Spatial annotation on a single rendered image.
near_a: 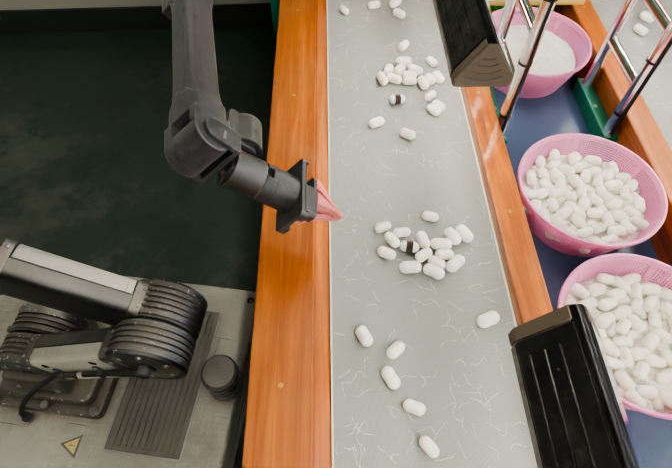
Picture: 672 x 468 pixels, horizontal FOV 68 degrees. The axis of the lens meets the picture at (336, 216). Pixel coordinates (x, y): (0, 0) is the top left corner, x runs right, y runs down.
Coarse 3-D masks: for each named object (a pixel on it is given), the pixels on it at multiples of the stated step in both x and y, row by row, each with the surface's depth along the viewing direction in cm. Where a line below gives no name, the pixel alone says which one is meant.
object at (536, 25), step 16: (512, 0) 97; (528, 0) 92; (544, 0) 81; (512, 16) 100; (528, 16) 89; (544, 16) 83; (528, 48) 89; (512, 64) 100; (528, 64) 90; (512, 80) 96; (512, 96) 98; (496, 112) 111; (512, 112) 102
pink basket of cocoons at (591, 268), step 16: (608, 256) 83; (624, 256) 84; (640, 256) 83; (576, 272) 82; (592, 272) 85; (608, 272) 86; (624, 272) 86; (640, 272) 85; (656, 272) 84; (560, 304) 78; (624, 400) 70; (656, 416) 69
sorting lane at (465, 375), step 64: (384, 0) 131; (384, 64) 116; (384, 128) 105; (448, 128) 105; (384, 192) 95; (448, 192) 95; (384, 320) 80; (448, 320) 80; (512, 320) 80; (384, 384) 74; (448, 384) 74; (512, 384) 74; (384, 448) 69; (448, 448) 69; (512, 448) 69
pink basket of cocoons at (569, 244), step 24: (552, 144) 100; (576, 144) 101; (528, 168) 100; (624, 168) 98; (648, 168) 95; (648, 192) 94; (528, 216) 95; (648, 216) 92; (552, 240) 92; (576, 240) 86
